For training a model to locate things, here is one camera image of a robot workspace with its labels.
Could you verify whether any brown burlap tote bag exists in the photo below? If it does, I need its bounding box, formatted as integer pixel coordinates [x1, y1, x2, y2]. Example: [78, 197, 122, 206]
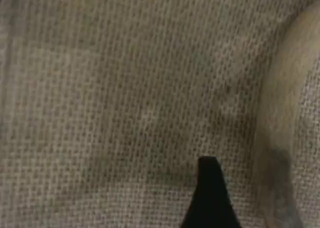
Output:
[0, 0, 320, 228]

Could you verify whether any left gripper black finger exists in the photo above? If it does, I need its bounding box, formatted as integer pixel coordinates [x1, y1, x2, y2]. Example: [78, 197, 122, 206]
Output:
[179, 156, 242, 228]

